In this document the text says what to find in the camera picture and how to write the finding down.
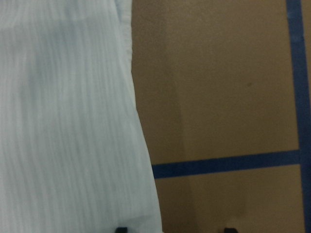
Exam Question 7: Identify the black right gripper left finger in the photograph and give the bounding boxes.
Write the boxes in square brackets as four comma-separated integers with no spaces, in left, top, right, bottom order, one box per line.
[115,227,127,233]

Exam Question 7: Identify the light blue button-up shirt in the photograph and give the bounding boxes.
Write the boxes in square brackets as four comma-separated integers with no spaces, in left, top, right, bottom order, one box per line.
[0,0,162,233]

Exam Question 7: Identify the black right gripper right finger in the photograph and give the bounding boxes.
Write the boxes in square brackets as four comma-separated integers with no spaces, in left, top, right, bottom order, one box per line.
[224,228,237,233]

